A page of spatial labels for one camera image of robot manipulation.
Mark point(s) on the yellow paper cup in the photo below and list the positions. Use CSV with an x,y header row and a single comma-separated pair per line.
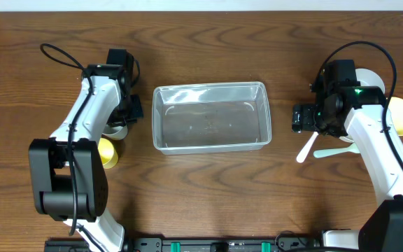
x,y
108,154

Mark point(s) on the grey paper cup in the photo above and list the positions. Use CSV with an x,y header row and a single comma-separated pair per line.
x,y
116,133

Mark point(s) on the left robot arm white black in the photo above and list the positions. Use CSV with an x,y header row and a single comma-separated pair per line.
x,y
67,176

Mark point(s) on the mint green plastic spoon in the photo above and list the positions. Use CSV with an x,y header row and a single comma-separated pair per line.
x,y
335,151

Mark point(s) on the yellow plastic bowl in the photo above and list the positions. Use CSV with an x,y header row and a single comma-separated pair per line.
x,y
396,109

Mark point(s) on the grey plastic bowl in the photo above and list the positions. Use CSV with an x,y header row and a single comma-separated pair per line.
x,y
370,78

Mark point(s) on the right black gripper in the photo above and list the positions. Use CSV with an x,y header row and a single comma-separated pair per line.
x,y
300,117

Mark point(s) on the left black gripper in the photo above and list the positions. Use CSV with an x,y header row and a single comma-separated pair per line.
x,y
133,108

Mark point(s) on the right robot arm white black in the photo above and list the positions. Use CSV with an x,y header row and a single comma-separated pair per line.
x,y
348,108

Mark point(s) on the black mounting rail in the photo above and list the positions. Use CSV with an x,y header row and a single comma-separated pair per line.
x,y
222,245

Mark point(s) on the clear plastic container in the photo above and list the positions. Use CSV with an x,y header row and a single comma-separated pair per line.
x,y
211,118

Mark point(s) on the white plastic fork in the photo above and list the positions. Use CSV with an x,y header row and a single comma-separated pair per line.
x,y
306,148

